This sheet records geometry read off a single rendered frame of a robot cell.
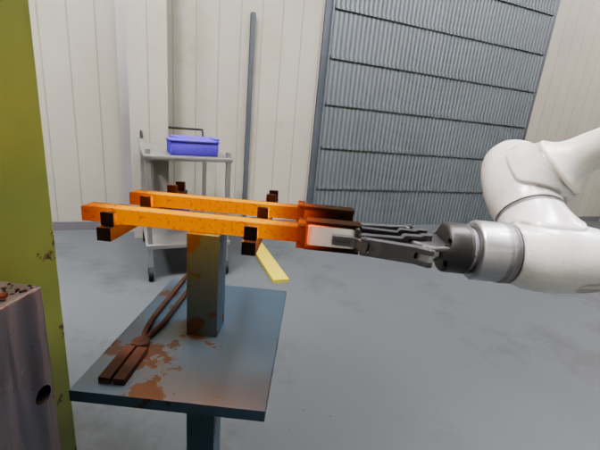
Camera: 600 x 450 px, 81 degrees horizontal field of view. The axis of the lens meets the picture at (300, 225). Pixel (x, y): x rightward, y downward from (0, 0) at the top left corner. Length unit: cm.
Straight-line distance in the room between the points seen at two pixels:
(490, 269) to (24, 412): 63
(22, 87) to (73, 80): 293
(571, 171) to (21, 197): 91
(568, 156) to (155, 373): 74
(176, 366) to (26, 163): 45
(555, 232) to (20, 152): 86
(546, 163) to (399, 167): 388
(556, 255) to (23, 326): 68
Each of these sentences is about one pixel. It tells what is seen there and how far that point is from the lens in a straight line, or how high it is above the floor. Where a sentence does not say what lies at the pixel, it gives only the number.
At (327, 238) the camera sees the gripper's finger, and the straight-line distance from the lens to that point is 52.
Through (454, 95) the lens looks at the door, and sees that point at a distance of 490.
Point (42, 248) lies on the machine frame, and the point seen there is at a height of 86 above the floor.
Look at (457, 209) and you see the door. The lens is 526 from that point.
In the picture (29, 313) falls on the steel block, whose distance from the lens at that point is 55.
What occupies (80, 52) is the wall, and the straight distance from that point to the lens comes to 374.
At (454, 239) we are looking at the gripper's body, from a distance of 54.
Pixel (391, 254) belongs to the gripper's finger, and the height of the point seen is 98.
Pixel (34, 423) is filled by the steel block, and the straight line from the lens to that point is 63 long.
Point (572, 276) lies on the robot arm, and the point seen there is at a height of 97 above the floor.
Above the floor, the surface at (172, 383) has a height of 72.
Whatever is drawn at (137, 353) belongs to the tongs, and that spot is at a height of 73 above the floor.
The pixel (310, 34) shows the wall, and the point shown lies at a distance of 400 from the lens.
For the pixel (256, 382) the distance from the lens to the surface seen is 65.
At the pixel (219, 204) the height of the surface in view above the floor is 99.
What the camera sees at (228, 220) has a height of 99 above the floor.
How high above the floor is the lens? 114
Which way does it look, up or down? 16 degrees down
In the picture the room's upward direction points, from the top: 5 degrees clockwise
